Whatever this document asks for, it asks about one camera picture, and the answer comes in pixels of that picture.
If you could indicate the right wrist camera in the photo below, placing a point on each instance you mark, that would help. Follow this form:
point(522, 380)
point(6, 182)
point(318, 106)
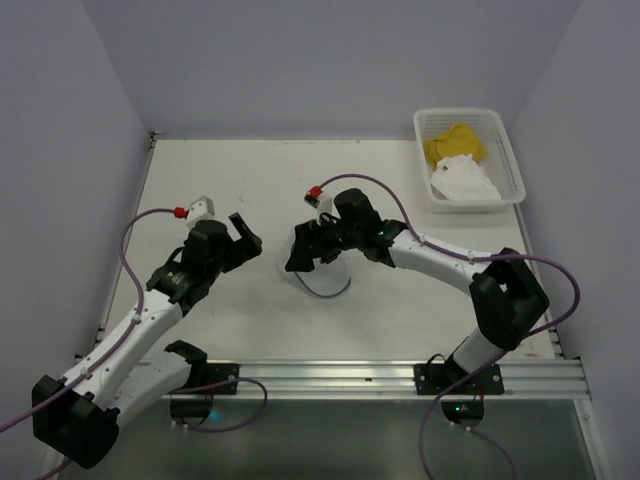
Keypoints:
point(321, 202)

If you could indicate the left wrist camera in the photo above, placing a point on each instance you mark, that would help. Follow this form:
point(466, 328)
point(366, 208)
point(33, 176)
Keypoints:
point(202, 209)

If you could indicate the aluminium mounting rail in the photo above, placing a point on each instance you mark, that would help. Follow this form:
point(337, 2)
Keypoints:
point(406, 380)

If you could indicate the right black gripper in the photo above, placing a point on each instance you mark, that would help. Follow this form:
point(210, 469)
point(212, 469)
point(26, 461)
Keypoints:
point(314, 240)

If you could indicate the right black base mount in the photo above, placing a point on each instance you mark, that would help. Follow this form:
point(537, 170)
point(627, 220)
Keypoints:
point(437, 374)

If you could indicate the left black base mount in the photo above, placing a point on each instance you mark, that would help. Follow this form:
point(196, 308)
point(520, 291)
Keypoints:
point(201, 373)

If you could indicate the white plastic basket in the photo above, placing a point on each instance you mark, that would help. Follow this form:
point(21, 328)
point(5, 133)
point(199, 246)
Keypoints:
point(500, 165)

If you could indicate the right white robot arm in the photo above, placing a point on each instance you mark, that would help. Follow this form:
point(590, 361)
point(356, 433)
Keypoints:
point(506, 296)

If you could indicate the yellow bra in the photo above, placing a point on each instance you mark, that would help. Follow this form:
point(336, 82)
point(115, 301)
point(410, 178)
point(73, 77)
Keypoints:
point(460, 139)

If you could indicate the white mesh laundry bag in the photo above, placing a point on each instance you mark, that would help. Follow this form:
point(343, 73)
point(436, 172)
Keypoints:
point(325, 281)

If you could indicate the white bra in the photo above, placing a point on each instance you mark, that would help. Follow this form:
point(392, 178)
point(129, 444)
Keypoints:
point(460, 178)

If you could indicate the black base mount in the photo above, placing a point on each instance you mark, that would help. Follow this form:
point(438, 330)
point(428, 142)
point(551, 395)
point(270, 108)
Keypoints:
point(201, 373)
point(437, 374)

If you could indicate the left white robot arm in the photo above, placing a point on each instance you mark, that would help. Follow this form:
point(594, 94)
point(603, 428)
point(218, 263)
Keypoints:
point(81, 413)

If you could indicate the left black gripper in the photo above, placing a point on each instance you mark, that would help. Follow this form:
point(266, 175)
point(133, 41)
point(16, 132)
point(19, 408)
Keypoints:
point(232, 245)

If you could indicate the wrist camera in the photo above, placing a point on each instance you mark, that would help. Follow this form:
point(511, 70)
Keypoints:
point(321, 202)
point(202, 209)

